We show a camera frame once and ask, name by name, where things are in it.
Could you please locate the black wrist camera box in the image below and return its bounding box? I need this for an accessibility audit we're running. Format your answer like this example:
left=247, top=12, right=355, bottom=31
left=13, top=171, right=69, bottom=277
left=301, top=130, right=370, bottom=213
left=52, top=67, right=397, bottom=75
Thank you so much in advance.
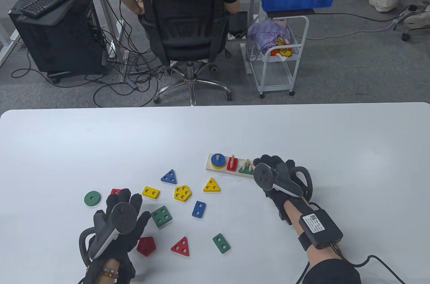
left=297, top=208, right=344, bottom=251

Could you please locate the white desk frame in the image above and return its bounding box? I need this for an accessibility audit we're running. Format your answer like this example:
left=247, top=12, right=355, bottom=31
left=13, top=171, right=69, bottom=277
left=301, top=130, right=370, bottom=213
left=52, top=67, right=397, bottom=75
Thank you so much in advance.
left=82, top=0, right=127, bottom=84
left=0, top=22, right=21, bottom=67

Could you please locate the black white hand controller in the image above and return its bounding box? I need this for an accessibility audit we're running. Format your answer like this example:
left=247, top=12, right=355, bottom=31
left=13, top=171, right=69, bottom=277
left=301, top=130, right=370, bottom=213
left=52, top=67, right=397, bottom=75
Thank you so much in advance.
left=79, top=203, right=138, bottom=261
left=253, top=163, right=315, bottom=198

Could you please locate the white rolling cart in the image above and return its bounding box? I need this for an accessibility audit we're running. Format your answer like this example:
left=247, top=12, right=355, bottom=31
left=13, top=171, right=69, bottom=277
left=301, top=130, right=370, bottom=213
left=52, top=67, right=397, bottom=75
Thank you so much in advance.
left=241, top=14, right=310, bottom=99

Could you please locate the person's left forearm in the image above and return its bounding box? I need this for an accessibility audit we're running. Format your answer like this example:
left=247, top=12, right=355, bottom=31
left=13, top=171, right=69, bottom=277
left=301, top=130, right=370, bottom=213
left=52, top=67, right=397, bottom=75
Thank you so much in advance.
left=78, top=257, right=136, bottom=284

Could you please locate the orange plush toy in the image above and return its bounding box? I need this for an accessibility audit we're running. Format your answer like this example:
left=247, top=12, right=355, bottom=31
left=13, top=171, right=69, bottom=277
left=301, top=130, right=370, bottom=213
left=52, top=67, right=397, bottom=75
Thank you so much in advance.
left=270, top=37, right=293, bottom=59

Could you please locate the green rectangle block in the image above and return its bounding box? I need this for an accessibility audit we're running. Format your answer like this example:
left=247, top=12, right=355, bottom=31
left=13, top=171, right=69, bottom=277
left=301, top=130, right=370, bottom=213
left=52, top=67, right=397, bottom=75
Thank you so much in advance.
left=212, top=233, right=231, bottom=254

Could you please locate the black chair base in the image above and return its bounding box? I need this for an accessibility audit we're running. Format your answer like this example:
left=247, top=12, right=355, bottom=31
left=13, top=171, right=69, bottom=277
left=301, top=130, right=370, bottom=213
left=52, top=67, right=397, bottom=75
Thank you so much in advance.
left=393, top=9, right=430, bottom=42

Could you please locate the wooden post board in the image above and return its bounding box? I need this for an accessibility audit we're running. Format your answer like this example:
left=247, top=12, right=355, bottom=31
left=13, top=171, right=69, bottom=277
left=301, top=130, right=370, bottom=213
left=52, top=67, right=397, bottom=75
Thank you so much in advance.
left=206, top=153, right=256, bottom=180

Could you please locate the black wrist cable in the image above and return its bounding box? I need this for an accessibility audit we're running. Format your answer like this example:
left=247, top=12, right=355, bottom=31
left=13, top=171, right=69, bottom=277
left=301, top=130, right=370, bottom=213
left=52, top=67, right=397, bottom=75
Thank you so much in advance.
left=296, top=244, right=407, bottom=284

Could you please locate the black computer tower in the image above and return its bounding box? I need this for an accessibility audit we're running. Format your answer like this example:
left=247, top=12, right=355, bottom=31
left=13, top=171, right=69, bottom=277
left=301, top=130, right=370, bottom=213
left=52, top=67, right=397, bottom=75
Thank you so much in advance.
left=8, top=0, right=109, bottom=78

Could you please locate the purple drawstring bag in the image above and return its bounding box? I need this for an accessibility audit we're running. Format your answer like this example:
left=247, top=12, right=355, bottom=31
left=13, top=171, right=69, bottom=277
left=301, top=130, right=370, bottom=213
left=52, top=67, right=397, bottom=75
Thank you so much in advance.
left=247, top=19, right=291, bottom=62

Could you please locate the black mesh office chair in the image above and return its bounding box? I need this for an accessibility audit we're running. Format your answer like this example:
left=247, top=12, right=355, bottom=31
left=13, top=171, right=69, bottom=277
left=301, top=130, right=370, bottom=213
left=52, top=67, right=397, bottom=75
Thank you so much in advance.
left=133, top=0, right=233, bottom=106

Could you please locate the person's right forearm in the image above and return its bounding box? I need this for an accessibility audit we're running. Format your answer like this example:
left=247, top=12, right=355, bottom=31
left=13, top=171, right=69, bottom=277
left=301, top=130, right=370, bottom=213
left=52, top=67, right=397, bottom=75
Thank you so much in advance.
left=282, top=198, right=361, bottom=284

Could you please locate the tangle of black cables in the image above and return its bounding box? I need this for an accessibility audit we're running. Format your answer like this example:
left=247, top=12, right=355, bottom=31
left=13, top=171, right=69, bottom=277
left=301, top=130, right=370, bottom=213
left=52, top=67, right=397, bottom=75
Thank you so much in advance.
left=12, top=0, right=168, bottom=108

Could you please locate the person's right hand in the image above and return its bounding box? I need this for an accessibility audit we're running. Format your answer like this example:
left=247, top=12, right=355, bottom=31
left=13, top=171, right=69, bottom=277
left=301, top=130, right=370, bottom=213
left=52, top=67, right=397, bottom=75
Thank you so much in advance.
left=253, top=154, right=314, bottom=227

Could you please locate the yellow triangle block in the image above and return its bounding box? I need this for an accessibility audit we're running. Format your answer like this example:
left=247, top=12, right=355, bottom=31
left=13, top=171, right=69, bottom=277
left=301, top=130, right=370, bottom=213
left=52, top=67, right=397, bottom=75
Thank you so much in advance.
left=203, top=178, right=221, bottom=192

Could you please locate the green ring block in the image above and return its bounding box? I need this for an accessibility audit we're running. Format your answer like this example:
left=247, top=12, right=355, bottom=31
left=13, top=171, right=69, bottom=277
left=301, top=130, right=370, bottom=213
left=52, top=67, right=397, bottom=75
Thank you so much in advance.
left=84, top=191, right=101, bottom=207

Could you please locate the red triangle block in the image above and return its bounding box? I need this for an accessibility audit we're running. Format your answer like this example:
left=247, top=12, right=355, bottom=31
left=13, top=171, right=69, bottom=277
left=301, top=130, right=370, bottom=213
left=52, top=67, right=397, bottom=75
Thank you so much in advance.
left=171, top=237, right=190, bottom=257

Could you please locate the yellow pentagon block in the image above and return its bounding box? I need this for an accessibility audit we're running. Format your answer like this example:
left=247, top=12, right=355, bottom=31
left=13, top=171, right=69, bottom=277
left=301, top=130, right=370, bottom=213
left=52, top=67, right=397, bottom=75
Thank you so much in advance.
left=174, top=185, right=192, bottom=202

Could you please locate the red pentagon block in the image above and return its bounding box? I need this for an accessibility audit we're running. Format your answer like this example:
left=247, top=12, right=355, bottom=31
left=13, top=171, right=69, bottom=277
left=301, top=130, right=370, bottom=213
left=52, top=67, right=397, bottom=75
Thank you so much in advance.
left=136, top=236, right=157, bottom=257

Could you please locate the yellow rectangle block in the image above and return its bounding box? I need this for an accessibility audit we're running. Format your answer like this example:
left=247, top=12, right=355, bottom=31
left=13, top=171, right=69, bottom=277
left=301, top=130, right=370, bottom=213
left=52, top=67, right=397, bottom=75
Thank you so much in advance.
left=142, top=186, right=160, bottom=200

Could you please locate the blue rectangle block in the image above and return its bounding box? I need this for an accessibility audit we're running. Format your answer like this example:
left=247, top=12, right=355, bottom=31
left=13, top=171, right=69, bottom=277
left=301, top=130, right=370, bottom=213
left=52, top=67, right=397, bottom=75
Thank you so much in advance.
left=191, top=201, right=207, bottom=219

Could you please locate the green square block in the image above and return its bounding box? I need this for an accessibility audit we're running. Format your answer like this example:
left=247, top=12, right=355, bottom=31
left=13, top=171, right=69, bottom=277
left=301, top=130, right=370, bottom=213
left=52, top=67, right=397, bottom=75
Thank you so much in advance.
left=150, top=205, right=173, bottom=228

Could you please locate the white floor cable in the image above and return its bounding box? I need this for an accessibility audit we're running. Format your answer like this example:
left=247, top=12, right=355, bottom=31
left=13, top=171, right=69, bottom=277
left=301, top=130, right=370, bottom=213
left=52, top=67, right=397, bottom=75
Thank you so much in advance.
left=301, top=17, right=403, bottom=40

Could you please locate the person's left hand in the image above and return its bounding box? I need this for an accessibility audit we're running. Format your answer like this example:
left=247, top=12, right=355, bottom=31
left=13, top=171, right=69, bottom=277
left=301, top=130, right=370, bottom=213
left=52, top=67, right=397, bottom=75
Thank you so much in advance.
left=88, top=189, right=152, bottom=266

